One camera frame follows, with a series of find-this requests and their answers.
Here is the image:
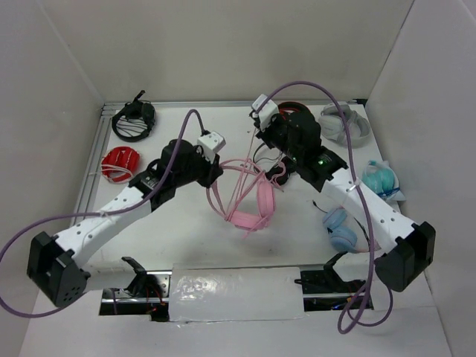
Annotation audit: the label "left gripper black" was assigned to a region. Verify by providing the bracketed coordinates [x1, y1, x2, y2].
[173, 144, 223, 188]

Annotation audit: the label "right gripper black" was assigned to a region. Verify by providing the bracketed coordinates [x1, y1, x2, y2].
[254, 113, 303, 162]

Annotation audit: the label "pink wired headphones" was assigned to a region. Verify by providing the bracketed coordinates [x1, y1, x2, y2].
[205, 126, 288, 240]

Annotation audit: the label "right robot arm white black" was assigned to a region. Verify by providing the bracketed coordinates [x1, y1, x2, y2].
[250, 112, 436, 292]

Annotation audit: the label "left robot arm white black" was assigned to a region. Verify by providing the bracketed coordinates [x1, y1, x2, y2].
[27, 132, 225, 308]

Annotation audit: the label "red black headphones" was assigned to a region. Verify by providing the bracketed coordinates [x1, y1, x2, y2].
[277, 101, 315, 120]

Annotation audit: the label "black thin on-ear headphones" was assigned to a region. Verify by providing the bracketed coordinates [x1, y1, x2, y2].
[252, 144, 296, 187]

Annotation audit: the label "white grey headphones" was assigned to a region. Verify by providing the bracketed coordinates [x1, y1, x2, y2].
[318, 102, 371, 147]

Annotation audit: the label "red white headphones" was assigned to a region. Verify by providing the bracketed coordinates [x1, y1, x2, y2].
[100, 146, 141, 184]

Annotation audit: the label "teal headphones in bag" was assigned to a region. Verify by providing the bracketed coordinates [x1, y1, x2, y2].
[361, 160, 406, 202]

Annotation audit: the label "light blue headphones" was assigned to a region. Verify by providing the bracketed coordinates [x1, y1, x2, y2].
[322, 207, 369, 254]

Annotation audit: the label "white taped front panel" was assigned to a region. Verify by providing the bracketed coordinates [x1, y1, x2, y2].
[169, 267, 305, 323]

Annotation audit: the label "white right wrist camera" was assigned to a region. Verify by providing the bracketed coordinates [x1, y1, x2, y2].
[250, 94, 279, 132]

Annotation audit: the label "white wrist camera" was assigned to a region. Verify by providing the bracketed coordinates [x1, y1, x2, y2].
[197, 131, 226, 163]
[250, 94, 279, 132]

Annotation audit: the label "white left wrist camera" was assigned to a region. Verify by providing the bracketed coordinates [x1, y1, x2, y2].
[197, 131, 226, 163]

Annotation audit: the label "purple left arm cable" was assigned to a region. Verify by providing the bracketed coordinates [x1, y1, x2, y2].
[0, 109, 208, 319]

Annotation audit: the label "black headset with cable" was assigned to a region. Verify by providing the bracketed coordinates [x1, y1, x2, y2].
[112, 90, 156, 143]

